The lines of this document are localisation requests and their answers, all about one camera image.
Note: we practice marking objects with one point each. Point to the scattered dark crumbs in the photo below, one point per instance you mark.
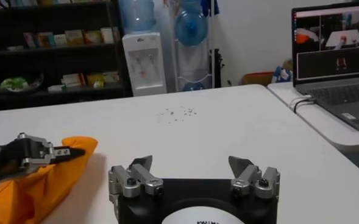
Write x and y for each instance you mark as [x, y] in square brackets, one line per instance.
[179, 113]

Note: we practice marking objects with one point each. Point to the black shelf unit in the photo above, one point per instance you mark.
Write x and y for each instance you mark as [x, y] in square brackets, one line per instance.
[45, 61]

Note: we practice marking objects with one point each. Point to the white water dispenser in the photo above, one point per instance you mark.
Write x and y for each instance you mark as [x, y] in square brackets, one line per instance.
[144, 67]

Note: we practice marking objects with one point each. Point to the open brown cardboard box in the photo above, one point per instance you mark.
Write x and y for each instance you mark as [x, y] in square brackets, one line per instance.
[257, 78]

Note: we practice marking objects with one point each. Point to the blue and white bag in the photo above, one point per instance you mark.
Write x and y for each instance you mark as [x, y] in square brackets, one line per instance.
[282, 74]

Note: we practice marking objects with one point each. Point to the blue water jug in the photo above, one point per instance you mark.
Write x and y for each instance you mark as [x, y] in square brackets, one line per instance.
[191, 3]
[191, 29]
[138, 15]
[194, 87]

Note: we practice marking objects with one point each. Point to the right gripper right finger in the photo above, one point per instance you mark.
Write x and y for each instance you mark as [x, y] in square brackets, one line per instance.
[249, 179]

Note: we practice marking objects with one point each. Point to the white paper cup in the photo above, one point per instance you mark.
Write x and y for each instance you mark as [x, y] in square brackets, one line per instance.
[107, 35]

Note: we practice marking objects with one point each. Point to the red and white box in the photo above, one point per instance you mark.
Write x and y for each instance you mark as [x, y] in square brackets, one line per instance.
[74, 79]

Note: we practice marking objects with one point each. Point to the grey open laptop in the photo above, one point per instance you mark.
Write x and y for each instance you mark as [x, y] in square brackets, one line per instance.
[343, 100]

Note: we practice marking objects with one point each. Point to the blue hanging cloth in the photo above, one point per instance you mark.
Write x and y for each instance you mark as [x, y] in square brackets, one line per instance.
[209, 6]

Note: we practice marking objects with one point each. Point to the orange t-shirt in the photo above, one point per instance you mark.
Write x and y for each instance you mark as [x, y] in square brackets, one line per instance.
[45, 185]

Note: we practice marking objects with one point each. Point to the black tripod stand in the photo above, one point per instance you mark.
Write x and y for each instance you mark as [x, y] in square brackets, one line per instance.
[217, 67]

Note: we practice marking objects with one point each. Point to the green and white bowl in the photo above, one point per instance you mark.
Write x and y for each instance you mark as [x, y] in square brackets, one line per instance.
[14, 83]

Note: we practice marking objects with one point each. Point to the large white table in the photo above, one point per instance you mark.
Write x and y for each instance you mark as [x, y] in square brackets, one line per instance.
[212, 137]

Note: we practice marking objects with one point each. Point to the small white side table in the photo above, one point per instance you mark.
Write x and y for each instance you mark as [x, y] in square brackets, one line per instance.
[319, 128]

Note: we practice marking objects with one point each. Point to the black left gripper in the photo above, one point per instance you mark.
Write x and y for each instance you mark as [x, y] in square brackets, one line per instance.
[2, 159]

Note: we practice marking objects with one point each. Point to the small white flat box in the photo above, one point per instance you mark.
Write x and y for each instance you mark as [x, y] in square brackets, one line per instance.
[56, 88]

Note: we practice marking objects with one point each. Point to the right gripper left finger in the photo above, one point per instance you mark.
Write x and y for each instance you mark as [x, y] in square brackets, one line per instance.
[136, 176]

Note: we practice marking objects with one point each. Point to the white metal jug rack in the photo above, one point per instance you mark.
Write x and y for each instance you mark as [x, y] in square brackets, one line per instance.
[211, 36]

